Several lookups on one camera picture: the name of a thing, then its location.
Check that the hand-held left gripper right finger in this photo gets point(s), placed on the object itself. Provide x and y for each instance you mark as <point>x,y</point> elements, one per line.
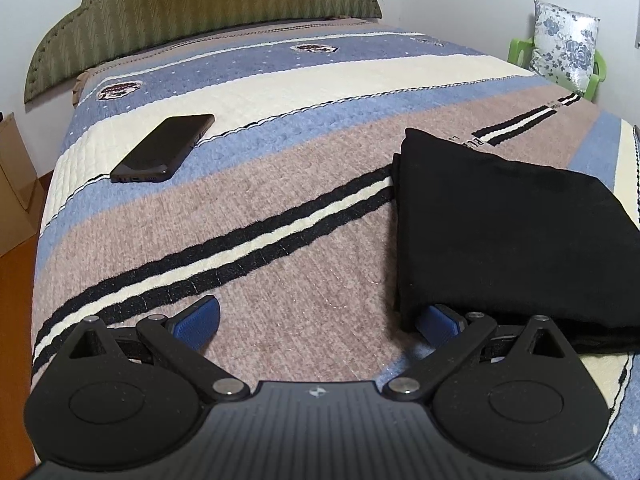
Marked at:
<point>440,322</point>

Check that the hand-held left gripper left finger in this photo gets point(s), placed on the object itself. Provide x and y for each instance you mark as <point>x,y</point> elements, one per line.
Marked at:
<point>197,322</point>

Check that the black pants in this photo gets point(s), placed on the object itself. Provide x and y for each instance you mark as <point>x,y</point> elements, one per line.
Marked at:
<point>500,220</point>

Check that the striped bed blanket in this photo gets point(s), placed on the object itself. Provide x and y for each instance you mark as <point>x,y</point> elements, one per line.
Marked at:
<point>300,240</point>

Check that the black smartphone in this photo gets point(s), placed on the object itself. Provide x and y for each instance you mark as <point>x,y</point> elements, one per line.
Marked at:
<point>160,150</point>

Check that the cardboard box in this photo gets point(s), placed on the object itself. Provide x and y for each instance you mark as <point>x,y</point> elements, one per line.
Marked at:
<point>17,180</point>

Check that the brown bed sheet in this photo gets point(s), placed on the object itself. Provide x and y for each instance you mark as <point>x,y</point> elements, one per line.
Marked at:
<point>80,87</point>

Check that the green plastic chair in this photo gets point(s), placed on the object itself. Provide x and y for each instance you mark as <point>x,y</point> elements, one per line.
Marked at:
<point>517,52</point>

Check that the floral pillow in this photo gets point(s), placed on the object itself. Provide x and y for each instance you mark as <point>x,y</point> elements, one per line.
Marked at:
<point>565,45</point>

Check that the olive green headboard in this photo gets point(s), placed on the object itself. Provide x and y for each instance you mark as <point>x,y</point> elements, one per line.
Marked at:
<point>200,0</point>

